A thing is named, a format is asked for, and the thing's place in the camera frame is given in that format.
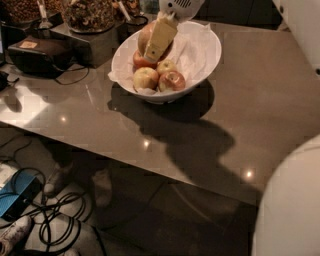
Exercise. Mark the glass jar of granola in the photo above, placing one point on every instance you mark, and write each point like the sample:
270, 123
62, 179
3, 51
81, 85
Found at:
88, 16

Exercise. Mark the red apple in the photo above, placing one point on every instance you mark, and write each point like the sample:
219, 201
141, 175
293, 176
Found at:
155, 40
171, 81
140, 62

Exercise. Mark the white sneaker lower left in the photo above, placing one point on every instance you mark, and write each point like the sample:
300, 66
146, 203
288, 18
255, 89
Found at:
15, 233

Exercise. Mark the grey box stand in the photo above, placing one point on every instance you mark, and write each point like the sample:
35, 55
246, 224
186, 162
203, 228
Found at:
92, 49

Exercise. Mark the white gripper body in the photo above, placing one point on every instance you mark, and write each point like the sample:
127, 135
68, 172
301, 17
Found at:
181, 8

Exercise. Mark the front left yellow-red apple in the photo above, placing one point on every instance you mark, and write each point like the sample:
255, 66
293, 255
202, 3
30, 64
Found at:
145, 78

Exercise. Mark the glass jar of nuts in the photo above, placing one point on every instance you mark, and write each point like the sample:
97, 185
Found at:
19, 12

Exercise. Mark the black cup with spoon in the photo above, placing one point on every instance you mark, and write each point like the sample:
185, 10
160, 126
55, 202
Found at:
134, 20

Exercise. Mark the black device with label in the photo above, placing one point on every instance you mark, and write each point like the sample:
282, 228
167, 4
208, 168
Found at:
47, 58

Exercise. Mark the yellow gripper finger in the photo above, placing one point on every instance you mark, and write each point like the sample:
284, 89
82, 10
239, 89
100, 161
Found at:
167, 19

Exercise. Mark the black cup with scoop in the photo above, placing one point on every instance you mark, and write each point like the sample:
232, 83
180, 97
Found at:
41, 28

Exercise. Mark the white sneaker under table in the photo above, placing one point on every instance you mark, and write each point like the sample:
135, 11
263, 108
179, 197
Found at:
58, 179

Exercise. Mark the blue box on floor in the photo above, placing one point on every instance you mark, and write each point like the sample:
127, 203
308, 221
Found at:
17, 194

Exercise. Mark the white bowl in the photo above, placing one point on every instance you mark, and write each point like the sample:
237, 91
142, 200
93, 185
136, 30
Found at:
203, 66

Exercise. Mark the hidden yellow-green apple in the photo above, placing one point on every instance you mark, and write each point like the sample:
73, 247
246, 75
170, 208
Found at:
166, 65

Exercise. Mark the white paper liner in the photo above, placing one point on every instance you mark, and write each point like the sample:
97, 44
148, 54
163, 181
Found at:
196, 50

